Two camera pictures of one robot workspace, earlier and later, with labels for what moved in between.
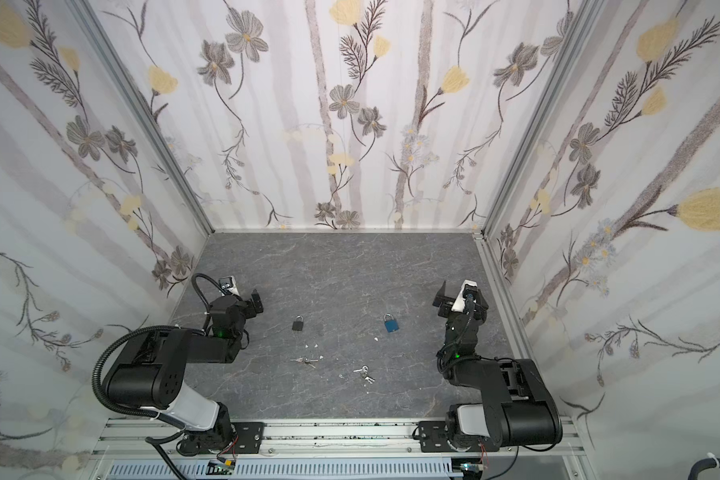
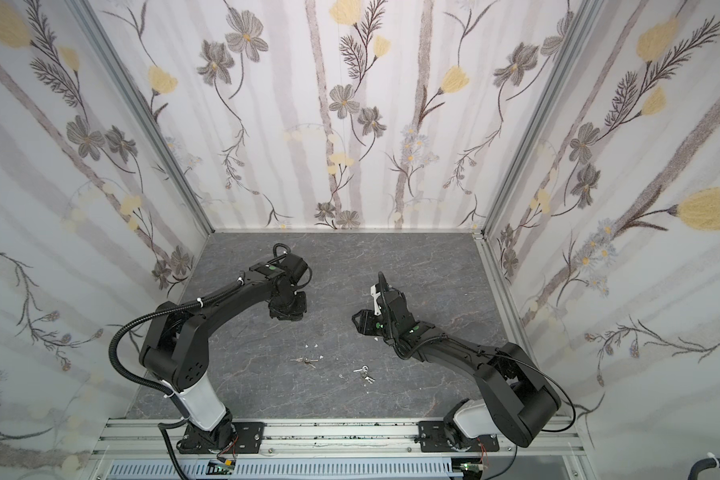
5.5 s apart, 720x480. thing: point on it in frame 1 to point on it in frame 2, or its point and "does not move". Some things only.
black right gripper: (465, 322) to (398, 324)
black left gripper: (250, 303) to (286, 307)
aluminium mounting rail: (160, 439) does not move
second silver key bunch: (364, 373) does not move
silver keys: (307, 360) does not move
